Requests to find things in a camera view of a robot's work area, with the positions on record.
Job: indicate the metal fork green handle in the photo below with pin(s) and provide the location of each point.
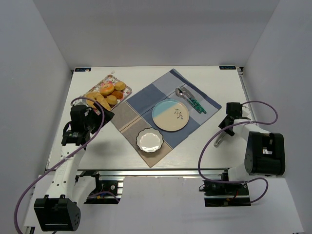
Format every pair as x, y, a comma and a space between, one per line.
189, 95

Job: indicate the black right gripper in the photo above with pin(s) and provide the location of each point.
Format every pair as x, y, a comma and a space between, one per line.
225, 123

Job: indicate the blue label left corner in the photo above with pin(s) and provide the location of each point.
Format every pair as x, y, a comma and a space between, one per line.
88, 69

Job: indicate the floral serving tray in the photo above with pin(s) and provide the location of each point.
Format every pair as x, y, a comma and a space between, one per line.
110, 79

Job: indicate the plain glazed donut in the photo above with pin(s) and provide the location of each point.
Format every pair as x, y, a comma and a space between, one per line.
94, 96

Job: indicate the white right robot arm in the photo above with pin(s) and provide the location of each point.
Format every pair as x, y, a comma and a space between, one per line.
265, 151

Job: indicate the long twisted bread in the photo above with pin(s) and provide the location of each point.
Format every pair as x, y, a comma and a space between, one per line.
103, 102

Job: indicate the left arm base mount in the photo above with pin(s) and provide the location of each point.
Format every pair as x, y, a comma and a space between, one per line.
104, 189

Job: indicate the patchwork blue grey placemat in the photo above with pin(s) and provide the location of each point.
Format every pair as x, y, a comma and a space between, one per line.
135, 114

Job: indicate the metal spoon green handle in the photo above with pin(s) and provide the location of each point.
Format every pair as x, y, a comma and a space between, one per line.
180, 94

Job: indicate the blue label right corner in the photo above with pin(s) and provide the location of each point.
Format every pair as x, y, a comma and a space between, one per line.
224, 67

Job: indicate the round bun on tray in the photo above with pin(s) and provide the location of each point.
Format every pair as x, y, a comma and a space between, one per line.
119, 86

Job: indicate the blue label corner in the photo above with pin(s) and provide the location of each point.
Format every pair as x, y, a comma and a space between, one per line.
88, 69
224, 67

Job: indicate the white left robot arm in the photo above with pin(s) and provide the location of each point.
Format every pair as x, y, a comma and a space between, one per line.
58, 210

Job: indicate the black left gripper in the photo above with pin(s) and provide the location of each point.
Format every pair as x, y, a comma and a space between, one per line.
103, 118

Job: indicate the aluminium table front rail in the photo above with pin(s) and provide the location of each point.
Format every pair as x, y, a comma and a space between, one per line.
140, 172

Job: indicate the blue and cream plate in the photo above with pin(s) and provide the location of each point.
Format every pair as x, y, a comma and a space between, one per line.
170, 115

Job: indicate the aluminium table rail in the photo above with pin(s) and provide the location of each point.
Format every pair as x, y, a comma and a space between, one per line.
248, 106
140, 172

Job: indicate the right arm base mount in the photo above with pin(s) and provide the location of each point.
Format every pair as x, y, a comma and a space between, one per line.
220, 194

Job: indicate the white scalloped bowl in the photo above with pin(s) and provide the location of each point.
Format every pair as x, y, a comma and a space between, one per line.
149, 140

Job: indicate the aluminium table right rail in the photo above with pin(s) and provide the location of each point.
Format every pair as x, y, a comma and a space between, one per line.
248, 106

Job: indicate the dark brown muffin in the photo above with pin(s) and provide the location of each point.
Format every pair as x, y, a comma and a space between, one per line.
117, 94

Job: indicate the pink frosted donut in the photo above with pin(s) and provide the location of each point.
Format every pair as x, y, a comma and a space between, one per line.
107, 89

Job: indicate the round golden bun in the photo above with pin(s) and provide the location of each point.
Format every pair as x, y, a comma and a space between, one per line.
111, 100

